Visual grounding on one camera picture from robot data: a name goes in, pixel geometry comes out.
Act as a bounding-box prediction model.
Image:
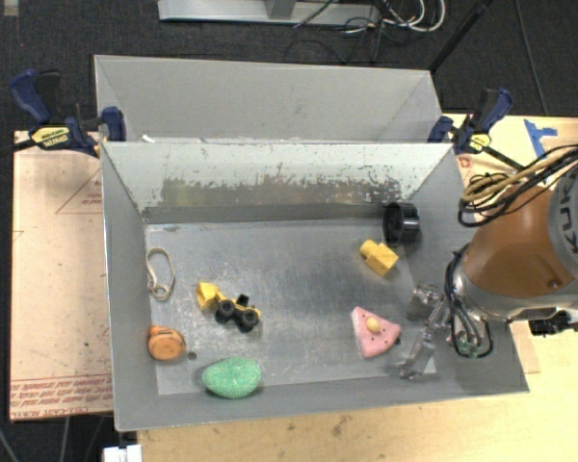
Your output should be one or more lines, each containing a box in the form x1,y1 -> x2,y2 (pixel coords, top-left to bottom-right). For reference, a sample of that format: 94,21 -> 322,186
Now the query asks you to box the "beige rubber band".
144,246 -> 177,302

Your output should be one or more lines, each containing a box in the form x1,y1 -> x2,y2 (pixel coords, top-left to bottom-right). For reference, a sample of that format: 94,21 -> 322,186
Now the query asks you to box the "brown cardboard board red print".
8,129 -> 115,424

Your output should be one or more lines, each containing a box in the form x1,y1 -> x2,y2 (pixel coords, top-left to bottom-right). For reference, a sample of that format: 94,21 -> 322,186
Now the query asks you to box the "pink triangular toy slice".
350,305 -> 403,360

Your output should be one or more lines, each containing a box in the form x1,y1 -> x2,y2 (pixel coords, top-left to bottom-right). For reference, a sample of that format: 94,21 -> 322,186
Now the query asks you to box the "yellow toy block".
358,239 -> 401,278

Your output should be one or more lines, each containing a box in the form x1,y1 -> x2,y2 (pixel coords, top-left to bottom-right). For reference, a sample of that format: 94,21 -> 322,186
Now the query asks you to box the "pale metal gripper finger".
397,323 -> 438,381
406,283 -> 445,322

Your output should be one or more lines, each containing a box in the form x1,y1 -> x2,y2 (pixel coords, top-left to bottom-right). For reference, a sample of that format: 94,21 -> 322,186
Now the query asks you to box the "black round cap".
381,201 -> 422,248

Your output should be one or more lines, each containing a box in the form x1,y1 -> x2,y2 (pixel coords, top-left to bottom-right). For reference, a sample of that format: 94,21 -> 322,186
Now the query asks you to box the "orange round toy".
146,324 -> 187,362

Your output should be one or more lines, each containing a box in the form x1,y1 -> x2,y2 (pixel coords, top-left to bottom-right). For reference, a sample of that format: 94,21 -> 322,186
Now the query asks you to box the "green scrub sponge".
200,356 -> 263,400

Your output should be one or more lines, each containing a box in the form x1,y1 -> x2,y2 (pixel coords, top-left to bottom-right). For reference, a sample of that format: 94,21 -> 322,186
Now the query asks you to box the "black cylinder on white bracket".
528,307 -> 578,337

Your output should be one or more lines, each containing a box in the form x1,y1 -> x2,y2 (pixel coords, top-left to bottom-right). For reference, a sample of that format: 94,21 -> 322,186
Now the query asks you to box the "grey metal bin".
93,54 -> 531,433

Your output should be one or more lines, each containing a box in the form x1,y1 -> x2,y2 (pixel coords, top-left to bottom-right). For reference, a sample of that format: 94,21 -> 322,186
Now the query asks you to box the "yellow toy loader truck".
195,281 -> 263,335

